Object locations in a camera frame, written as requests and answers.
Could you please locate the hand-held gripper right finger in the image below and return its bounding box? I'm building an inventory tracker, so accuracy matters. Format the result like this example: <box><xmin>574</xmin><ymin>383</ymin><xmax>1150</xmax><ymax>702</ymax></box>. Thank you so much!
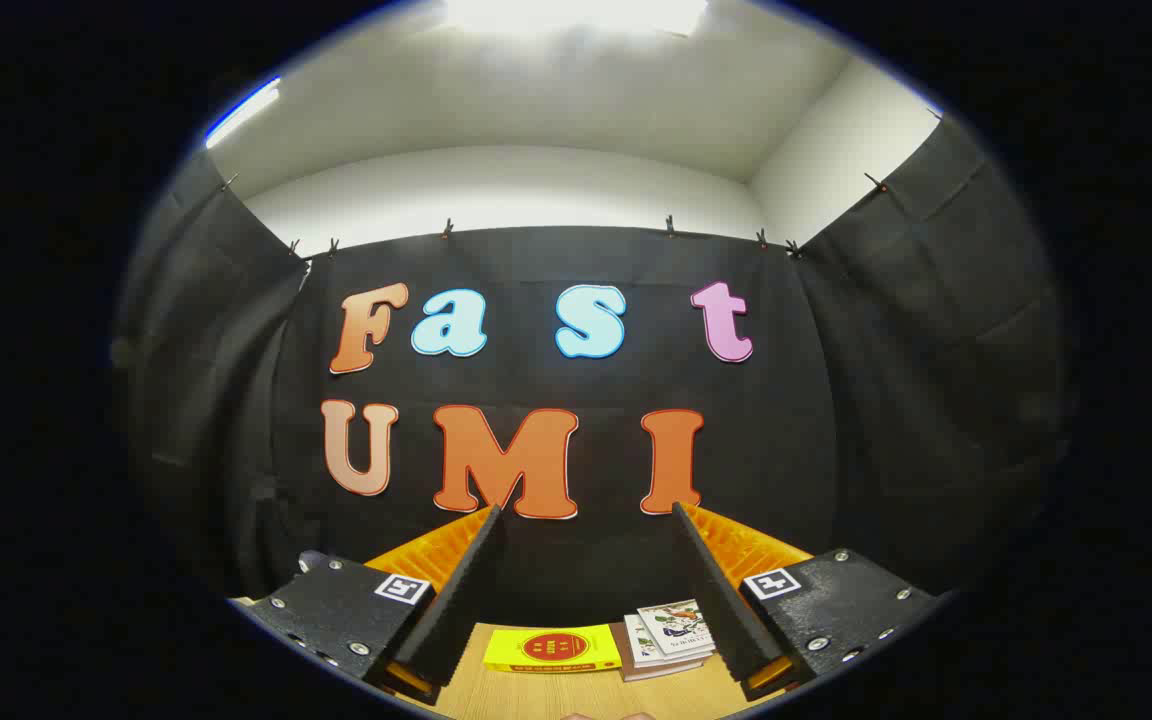
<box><xmin>671</xmin><ymin>500</ymin><xmax>942</xmax><ymax>701</ymax></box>

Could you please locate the ceiling light panel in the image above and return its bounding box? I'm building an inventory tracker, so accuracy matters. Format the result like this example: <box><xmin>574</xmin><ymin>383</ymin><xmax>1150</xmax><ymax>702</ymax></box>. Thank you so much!
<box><xmin>444</xmin><ymin>0</ymin><xmax>709</xmax><ymax>37</ymax></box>

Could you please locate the yellow book with red circle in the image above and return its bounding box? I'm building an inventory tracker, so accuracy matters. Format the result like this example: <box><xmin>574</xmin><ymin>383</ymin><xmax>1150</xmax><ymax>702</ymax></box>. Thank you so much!
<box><xmin>482</xmin><ymin>624</ymin><xmax>623</xmax><ymax>674</ymax></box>

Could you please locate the ceiling light strip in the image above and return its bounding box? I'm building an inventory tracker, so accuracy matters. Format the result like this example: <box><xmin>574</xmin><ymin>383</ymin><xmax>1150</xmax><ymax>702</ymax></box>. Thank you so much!
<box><xmin>203</xmin><ymin>77</ymin><xmax>283</xmax><ymax>150</ymax></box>

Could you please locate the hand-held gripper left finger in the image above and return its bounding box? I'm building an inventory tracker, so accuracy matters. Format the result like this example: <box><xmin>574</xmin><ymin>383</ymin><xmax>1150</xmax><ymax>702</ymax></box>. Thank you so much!
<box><xmin>246</xmin><ymin>505</ymin><xmax>507</xmax><ymax>706</ymax></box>

